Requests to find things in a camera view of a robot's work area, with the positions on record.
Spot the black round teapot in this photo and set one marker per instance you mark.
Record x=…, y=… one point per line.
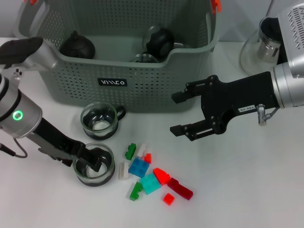
x=78, y=48

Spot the white toy brick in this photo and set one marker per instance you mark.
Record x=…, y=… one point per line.
x=123, y=171
x=141, y=150

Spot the green toy brick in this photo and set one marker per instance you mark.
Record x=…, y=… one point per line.
x=130, y=152
x=135, y=192

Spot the glass teacup black base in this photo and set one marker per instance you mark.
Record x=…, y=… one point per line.
x=145, y=59
x=98, y=124
x=161, y=40
x=95, y=181

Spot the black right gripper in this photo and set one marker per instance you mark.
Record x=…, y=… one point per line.
x=237, y=97

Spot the dark red toy brick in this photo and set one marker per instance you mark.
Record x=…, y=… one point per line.
x=180, y=188

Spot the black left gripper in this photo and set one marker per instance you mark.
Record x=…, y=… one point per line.
x=54, y=140

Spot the grey-green perforated storage bin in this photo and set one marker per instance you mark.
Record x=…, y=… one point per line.
x=154, y=78

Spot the red square toy brick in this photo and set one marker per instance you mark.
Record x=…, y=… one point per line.
x=168, y=199

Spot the small red toy brick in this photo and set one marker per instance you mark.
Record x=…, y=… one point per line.
x=148, y=158

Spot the cyan toy brick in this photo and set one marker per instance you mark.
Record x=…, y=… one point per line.
x=150, y=184

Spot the blue toy brick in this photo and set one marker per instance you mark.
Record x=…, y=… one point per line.
x=139, y=168

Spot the orange bin rim piece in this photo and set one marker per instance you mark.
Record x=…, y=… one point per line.
x=216, y=6

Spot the red sloped toy brick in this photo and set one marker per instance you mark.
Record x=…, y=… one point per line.
x=161, y=176

